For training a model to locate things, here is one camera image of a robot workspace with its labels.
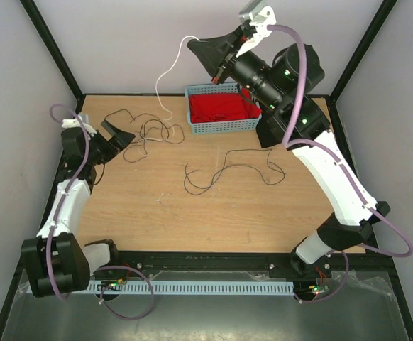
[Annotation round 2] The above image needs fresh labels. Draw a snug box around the light blue plastic basket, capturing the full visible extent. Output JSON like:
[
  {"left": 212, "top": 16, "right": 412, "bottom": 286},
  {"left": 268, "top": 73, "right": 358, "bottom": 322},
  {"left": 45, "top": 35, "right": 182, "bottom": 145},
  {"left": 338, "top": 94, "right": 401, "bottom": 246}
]
[{"left": 185, "top": 82, "right": 262, "bottom": 134}]

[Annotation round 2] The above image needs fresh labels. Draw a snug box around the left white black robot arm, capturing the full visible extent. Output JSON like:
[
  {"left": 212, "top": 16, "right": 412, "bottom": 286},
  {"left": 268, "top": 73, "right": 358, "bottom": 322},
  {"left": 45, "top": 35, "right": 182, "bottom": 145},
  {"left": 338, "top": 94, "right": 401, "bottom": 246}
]
[{"left": 21, "top": 119, "right": 135, "bottom": 298}]

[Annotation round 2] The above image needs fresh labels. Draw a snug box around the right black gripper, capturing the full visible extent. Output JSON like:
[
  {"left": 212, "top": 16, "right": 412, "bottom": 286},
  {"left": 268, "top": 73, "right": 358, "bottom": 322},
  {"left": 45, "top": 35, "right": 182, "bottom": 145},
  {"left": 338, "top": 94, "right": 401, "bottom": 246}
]
[{"left": 189, "top": 23, "right": 286, "bottom": 111}]

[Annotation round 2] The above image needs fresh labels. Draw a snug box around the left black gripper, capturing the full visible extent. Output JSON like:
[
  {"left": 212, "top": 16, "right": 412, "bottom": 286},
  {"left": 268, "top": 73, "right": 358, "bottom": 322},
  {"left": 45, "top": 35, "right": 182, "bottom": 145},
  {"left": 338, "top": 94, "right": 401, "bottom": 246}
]
[{"left": 87, "top": 121, "right": 135, "bottom": 164}]

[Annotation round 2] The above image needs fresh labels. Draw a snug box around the light blue slotted cable duct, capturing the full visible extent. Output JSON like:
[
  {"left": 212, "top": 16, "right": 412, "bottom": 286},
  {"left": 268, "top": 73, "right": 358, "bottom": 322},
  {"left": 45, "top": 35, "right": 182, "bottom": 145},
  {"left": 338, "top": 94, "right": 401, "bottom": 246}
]
[{"left": 79, "top": 281, "right": 294, "bottom": 296}]

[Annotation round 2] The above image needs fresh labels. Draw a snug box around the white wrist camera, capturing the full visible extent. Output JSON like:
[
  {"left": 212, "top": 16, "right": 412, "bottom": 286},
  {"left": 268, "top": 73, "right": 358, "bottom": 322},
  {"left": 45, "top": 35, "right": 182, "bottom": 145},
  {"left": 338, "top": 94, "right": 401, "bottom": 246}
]
[
  {"left": 61, "top": 113, "right": 97, "bottom": 136},
  {"left": 236, "top": 0, "right": 276, "bottom": 57}
]

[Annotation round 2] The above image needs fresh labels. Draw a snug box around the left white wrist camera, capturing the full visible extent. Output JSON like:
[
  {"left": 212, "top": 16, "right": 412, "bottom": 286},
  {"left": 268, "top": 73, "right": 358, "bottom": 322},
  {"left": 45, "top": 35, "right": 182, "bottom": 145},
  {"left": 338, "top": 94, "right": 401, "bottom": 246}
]
[{"left": 61, "top": 113, "right": 97, "bottom": 136}]

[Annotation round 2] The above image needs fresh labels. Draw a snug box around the thin white wire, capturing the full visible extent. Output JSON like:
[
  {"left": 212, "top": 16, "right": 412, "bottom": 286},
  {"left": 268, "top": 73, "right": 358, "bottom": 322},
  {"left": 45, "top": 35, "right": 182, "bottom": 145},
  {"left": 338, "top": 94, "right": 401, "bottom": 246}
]
[{"left": 137, "top": 34, "right": 201, "bottom": 157}]

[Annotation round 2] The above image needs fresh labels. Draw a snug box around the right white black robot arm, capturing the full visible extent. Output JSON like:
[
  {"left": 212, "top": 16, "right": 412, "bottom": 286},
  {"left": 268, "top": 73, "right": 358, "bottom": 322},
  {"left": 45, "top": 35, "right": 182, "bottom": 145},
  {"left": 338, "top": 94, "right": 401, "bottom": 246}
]
[{"left": 187, "top": 24, "right": 390, "bottom": 276}]

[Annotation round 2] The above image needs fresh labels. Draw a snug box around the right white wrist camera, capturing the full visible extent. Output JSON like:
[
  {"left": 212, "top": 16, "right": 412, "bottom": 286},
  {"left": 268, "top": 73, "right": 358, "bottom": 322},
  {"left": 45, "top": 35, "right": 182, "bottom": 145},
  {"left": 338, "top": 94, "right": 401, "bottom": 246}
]
[{"left": 236, "top": 0, "right": 276, "bottom": 57}]

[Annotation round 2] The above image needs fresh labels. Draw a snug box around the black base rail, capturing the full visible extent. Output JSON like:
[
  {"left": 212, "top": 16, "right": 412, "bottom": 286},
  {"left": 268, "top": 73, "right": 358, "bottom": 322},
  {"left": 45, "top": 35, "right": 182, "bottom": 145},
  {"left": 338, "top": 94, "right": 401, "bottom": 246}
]
[{"left": 111, "top": 251, "right": 396, "bottom": 281}]

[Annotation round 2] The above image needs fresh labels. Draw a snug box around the single black wire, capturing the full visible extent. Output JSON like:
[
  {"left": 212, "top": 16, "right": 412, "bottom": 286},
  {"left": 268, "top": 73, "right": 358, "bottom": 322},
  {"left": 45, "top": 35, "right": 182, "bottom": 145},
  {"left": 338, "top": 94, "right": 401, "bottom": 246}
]
[{"left": 183, "top": 148, "right": 286, "bottom": 196}]

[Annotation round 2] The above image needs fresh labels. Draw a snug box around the black cloth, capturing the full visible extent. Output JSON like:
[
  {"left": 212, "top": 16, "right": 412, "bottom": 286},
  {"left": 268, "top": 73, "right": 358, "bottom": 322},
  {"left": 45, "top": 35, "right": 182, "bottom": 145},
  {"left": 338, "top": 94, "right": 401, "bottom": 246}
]
[{"left": 235, "top": 72, "right": 331, "bottom": 150}]

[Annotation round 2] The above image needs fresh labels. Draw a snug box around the red cloth in basket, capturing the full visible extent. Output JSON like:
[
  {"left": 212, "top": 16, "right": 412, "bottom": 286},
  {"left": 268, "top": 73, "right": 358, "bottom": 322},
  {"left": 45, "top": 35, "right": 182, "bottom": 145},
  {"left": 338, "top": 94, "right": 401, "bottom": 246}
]
[{"left": 188, "top": 90, "right": 261, "bottom": 123}]

